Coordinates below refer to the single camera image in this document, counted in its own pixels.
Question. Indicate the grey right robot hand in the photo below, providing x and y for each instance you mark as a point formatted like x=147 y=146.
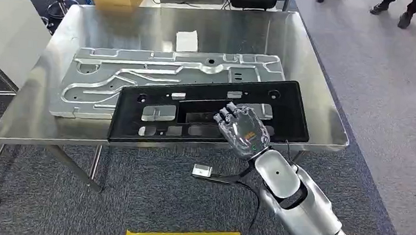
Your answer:
x=244 y=133

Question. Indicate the black plastic panel with cutouts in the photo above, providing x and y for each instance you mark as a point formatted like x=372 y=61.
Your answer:
x=202 y=93

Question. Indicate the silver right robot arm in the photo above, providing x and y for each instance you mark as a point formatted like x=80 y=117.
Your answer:
x=304 y=215

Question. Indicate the stainless steel table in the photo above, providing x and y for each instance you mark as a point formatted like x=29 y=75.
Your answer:
x=275 y=36

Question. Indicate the white paper sheet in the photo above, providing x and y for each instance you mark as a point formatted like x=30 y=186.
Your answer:
x=187 y=40

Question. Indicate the stamped grey metal panel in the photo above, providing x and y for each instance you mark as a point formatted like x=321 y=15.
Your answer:
x=141 y=65

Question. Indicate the black round bin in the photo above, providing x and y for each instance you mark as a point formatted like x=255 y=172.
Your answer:
x=57 y=9

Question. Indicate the large white box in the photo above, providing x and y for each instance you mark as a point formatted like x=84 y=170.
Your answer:
x=5 y=20

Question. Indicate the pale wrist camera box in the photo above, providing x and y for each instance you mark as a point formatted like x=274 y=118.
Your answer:
x=202 y=170

